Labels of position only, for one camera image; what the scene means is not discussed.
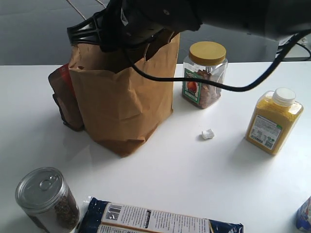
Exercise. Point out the clear nut jar yellow lid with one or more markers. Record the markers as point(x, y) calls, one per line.
point(206, 60)

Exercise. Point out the blue white package corner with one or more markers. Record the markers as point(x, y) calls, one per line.
point(303, 216)

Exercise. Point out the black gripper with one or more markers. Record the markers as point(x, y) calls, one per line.
point(131, 23)

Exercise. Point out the dark blue pasta package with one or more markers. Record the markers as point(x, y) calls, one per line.
point(109, 217)

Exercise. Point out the brown paper bag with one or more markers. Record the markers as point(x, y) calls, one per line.
point(120, 109)

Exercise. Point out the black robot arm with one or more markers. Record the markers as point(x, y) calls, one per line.
point(273, 19)

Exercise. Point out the white foam piece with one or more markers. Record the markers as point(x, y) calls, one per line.
point(207, 134)

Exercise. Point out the clear can silver pull-tab lid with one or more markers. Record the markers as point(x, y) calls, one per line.
point(45, 197)

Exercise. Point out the yellow grain bottle white cap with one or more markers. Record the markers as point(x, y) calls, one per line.
point(274, 116)

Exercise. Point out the brown coffee pouch red label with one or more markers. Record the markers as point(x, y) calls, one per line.
point(65, 98)

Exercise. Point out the background desk with cables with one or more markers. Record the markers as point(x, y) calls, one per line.
point(300, 52)

